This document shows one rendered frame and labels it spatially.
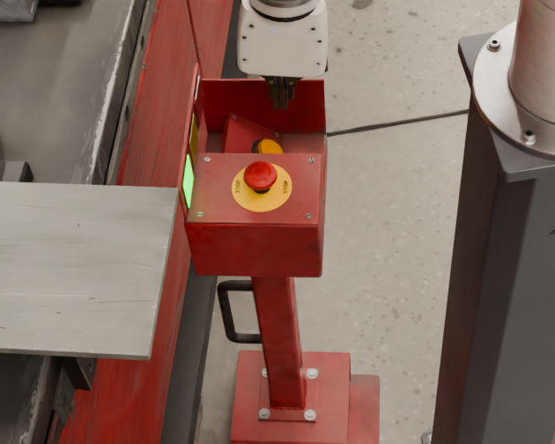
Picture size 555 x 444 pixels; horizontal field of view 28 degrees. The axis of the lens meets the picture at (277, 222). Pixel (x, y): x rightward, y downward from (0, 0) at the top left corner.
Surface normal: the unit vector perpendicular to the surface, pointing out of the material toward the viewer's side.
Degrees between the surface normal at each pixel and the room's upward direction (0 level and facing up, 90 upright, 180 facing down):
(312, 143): 0
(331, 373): 4
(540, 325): 90
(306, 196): 0
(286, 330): 90
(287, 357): 90
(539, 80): 90
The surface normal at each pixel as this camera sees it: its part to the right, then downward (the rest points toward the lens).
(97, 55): -0.07, -0.57
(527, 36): -0.93, 0.33
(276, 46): -0.06, 0.82
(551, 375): 0.15, 0.81
